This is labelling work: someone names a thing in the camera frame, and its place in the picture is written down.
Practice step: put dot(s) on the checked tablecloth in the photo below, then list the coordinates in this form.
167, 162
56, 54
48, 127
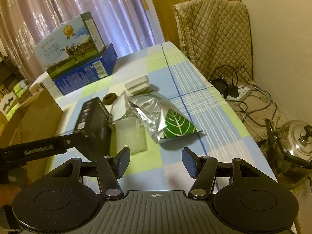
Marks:
171, 74

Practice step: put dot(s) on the white power strip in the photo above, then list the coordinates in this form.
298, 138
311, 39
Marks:
242, 95

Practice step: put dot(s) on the person left hand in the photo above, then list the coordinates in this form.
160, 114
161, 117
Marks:
8, 193

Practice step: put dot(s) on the white appliance box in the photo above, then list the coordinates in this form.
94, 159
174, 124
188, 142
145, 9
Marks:
45, 81

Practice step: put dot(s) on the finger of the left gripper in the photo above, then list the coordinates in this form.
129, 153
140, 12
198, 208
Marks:
70, 141

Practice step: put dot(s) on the white plastic box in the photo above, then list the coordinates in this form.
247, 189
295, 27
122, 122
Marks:
138, 85

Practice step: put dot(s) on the silver green tea pouch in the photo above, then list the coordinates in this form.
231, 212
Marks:
160, 117

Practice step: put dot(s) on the clear plastic cup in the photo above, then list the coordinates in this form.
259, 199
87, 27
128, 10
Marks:
130, 133

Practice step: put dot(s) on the tissue packs cardboard box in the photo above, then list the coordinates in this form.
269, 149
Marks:
13, 100

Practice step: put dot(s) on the blue flat box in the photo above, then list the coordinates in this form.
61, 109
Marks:
90, 72

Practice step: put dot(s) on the purple curtain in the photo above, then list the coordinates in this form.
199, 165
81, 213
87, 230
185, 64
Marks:
24, 23

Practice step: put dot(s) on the open brown cardboard box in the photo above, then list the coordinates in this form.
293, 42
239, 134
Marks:
37, 118

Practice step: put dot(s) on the milk carton gift box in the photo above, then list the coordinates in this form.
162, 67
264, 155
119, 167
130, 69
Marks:
70, 46

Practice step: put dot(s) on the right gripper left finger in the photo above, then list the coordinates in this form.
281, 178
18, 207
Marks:
109, 170

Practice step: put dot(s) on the quilted beige chair cover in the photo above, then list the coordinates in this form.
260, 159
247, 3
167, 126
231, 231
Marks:
224, 45

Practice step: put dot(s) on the steel kettle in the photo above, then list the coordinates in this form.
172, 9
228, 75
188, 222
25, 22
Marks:
289, 152

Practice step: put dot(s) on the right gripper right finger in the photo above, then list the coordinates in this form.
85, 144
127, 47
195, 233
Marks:
202, 170

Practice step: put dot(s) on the black shaver box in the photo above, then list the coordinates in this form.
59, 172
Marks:
93, 119

